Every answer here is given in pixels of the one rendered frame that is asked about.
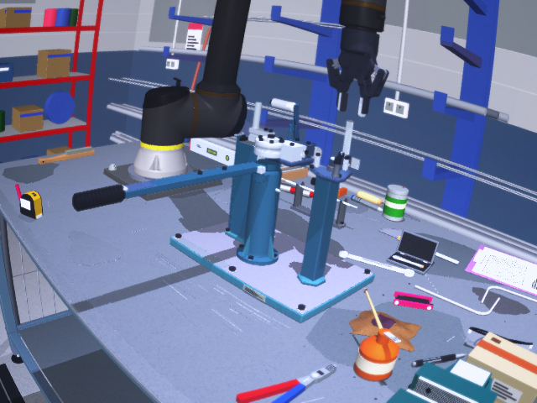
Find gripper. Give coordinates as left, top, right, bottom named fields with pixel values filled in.
left=326, top=9, right=389, bottom=118

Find grey length stop bar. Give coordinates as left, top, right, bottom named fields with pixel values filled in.
left=341, top=120, right=362, bottom=171

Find white clamp block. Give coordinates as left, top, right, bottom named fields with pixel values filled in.
left=279, top=140, right=312, bottom=163

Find white round bend die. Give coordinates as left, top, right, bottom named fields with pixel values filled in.
left=253, top=133, right=287, bottom=162

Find white tube with red bands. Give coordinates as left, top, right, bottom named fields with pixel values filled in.
left=278, top=177, right=315, bottom=199

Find blue tube bender body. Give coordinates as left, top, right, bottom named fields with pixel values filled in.
left=169, top=132, right=376, bottom=324

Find white bent tube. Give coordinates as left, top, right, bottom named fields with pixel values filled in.
left=414, top=284, right=537, bottom=317

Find long grey pipe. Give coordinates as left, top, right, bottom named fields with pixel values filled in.
left=138, top=45, right=511, bottom=123

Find blue lever with white roller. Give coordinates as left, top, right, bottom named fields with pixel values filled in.
left=269, top=97, right=303, bottom=146

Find brown wooden block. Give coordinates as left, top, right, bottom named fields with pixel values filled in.
left=279, top=165, right=310, bottom=181

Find grey upright lever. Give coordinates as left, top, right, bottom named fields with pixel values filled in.
left=250, top=102, right=264, bottom=138

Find green and white tin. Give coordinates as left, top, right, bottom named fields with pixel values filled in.
left=382, top=184, right=410, bottom=222

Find white spirit level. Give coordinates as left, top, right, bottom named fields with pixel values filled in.
left=189, top=138, right=236, bottom=167

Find white and red sign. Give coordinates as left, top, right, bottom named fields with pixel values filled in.
left=185, top=22, right=206, bottom=53

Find black open case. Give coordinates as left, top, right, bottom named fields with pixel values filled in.
left=387, top=229, right=440, bottom=275

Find white wrench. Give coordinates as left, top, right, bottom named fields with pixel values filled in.
left=338, top=249, right=416, bottom=279

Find blue lever with black grip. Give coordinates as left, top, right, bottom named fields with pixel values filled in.
left=71, top=162, right=268, bottom=212

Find pink clipboard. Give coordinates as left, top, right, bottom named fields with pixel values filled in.
left=465, top=243, right=537, bottom=298

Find brown rag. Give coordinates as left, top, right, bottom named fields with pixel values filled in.
left=348, top=309, right=422, bottom=353

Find orange oil can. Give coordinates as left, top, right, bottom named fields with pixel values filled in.
left=352, top=287, right=400, bottom=383

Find red shelf unit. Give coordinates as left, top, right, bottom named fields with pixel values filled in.
left=0, top=0, right=105, bottom=163

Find clear safety glasses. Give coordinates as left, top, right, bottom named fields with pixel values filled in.
left=464, top=326, right=534, bottom=348

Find black pen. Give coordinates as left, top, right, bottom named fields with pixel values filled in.
left=410, top=353, right=467, bottom=369

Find blue disc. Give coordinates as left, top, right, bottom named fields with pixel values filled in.
left=43, top=91, right=77, bottom=126

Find cardboard box with blue tape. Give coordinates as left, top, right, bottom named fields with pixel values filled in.
left=11, top=104, right=45, bottom=133
left=0, top=6, right=34, bottom=29
left=36, top=49, right=73, bottom=80

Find teal box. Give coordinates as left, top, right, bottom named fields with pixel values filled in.
left=384, top=358, right=499, bottom=403

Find red and blue pliers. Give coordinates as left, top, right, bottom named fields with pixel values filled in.
left=235, top=363, right=338, bottom=403

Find beige and orange carton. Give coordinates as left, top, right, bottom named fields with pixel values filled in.
left=465, top=331, right=537, bottom=403

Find yellow tape measure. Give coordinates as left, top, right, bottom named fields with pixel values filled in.
left=14, top=183, right=44, bottom=220

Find white wall conduit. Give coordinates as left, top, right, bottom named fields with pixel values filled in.
left=395, top=0, right=411, bottom=85

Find orange broom handle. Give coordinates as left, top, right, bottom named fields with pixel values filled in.
left=190, top=24, right=211, bottom=92

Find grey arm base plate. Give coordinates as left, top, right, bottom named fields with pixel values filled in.
left=103, top=162, right=149, bottom=184

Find wooden handled brush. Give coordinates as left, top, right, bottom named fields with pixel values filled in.
left=37, top=145, right=96, bottom=165

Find blue grey workbench frame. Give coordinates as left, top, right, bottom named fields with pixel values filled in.
left=0, top=209, right=152, bottom=403

